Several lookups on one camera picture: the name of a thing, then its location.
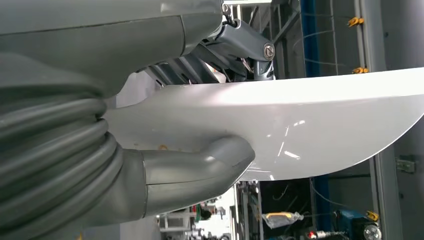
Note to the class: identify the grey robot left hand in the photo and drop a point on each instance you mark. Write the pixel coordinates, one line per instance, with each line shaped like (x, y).
(99, 39)

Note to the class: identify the clear bag with yellow item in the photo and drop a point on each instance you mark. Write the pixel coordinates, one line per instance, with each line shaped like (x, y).
(281, 219)

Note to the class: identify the yellow clip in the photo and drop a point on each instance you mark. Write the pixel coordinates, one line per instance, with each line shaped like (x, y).
(355, 21)
(360, 70)

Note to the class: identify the blue power tool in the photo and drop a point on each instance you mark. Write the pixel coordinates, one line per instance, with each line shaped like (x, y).
(354, 225)

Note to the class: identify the blue metal upright post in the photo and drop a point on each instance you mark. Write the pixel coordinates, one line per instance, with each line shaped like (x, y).
(309, 39)

